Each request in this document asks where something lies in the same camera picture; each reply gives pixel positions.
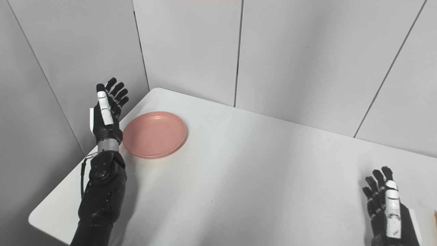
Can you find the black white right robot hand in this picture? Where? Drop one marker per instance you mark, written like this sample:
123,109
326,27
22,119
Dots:
380,229

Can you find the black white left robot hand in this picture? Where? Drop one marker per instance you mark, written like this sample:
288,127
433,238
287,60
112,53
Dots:
109,131

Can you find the pink round plate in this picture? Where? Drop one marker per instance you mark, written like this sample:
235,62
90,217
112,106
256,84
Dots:
153,135

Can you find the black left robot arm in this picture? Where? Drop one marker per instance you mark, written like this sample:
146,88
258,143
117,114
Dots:
102,198

